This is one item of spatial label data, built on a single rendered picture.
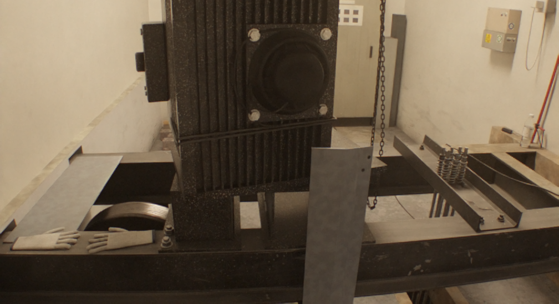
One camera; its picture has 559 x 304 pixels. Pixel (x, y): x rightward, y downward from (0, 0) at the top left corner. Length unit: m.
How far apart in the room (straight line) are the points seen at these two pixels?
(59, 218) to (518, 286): 2.38
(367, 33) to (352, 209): 3.38
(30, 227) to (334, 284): 1.16
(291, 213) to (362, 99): 3.17
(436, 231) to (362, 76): 3.15
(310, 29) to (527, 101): 2.06
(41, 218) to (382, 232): 1.33
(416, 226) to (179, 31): 1.11
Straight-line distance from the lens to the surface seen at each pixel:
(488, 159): 2.64
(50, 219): 1.73
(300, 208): 1.61
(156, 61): 1.40
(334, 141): 1.67
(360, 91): 4.58
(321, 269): 1.37
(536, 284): 2.68
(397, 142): 2.30
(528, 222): 1.84
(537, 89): 2.92
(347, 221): 1.28
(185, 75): 1.12
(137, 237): 1.49
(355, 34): 4.45
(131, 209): 1.76
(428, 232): 1.58
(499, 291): 2.52
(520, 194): 2.42
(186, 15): 1.10
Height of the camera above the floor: 1.48
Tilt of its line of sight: 21 degrees down
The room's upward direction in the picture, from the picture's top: 1 degrees clockwise
